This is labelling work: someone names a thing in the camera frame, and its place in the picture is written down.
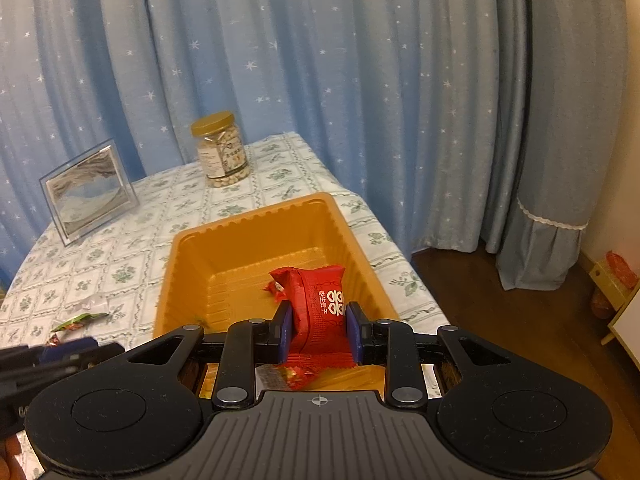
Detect green foil snack packet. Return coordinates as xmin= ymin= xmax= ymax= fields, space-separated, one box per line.
xmin=51 ymin=312 xmax=110 ymax=333

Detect red snack packet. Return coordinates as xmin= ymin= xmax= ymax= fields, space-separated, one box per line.
xmin=266 ymin=264 xmax=356 ymax=390

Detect person's left hand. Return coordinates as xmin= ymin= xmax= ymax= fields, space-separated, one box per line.
xmin=0 ymin=434 xmax=26 ymax=480

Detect red candies in tray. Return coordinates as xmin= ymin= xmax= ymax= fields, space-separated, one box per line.
xmin=256 ymin=364 xmax=317 ymax=391

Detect floral white tablecloth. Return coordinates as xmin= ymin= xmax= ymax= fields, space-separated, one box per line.
xmin=0 ymin=131 xmax=452 ymax=480

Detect orange plastic tray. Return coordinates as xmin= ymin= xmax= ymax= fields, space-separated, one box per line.
xmin=152 ymin=190 xmax=402 ymax=396

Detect nut jar with gold lid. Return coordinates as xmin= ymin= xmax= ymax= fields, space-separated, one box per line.
xmin=191 ymin=110 xmax=250 ymax=188

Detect red bag on floor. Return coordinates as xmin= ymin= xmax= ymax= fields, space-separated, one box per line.
xmin=589 ymin=250 xmax=639 ymax=318

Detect blue star curtain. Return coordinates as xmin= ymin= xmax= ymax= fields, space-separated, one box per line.
xmin=1 ymin=0 xmax=506 ymax=282

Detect grey lace-trimmed curtain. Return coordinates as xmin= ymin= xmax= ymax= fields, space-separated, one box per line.
xmin=496 ymin=0 xmax=628 ymax=290

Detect silver picture frame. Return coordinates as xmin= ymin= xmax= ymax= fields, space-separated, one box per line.
xmin=39 ymin=139 xmax=139 ymax=247

